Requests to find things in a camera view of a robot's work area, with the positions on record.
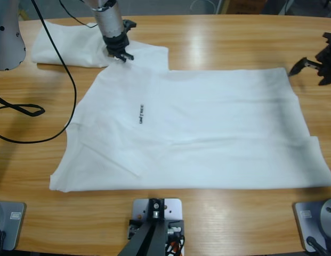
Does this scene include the orange cable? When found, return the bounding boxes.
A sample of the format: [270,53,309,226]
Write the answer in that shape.
[165,238,185,256]

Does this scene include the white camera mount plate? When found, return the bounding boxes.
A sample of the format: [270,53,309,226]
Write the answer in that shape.
[132,197,183,222]

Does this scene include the black looped cable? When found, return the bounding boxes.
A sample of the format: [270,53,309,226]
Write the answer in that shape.
[0,89,46,117]

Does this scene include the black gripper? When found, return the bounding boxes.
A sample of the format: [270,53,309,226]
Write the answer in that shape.
[102,30,135,63]
[287,42,331,86]

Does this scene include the white t-shirt with black logo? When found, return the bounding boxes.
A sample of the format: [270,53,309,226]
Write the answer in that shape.
[49,39,331,193]

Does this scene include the black mount clamp bracket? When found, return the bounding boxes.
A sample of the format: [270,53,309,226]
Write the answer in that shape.
[127,218,186,256]

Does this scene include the folded white t-shirt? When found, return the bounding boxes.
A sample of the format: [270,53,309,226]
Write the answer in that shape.
[30,20,112,68]

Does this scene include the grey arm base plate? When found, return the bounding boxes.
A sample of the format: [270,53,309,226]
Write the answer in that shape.
[0,201,27,251]
[292,200,331,253]

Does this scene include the wooden pallet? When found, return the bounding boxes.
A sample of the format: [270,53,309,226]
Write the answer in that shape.
[18,0,30,21]

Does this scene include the long black arm cable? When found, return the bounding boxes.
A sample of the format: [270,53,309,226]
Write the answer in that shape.
[0,0,77,145]

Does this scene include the grey metal stand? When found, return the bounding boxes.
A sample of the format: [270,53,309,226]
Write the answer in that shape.
[277,0,293,16]

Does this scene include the brown cardboard box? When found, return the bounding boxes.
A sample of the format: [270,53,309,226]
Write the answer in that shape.
[230,0,268,14]

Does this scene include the dark camera mount post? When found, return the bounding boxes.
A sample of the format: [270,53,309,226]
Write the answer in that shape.
[119,197,166,256]

